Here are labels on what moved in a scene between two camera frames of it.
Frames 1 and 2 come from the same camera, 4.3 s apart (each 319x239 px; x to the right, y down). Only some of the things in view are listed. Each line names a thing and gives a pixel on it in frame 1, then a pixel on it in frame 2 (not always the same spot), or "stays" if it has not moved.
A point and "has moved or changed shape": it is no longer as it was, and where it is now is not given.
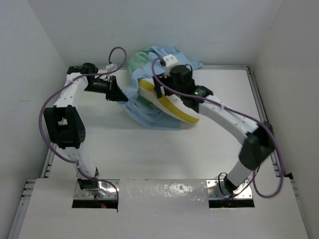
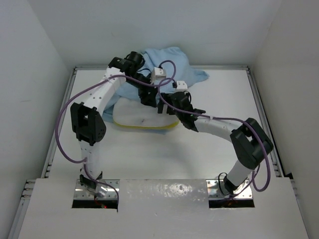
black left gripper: (113, 92) to (148, 99)
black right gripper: (163, 80) to (161, 105)
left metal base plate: (111, 193) stays
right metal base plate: (217, 189) stays
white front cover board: (159, 209) stays
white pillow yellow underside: (172, 105) has moved or changed shape
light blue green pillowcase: (138, 106) to (168, 62)
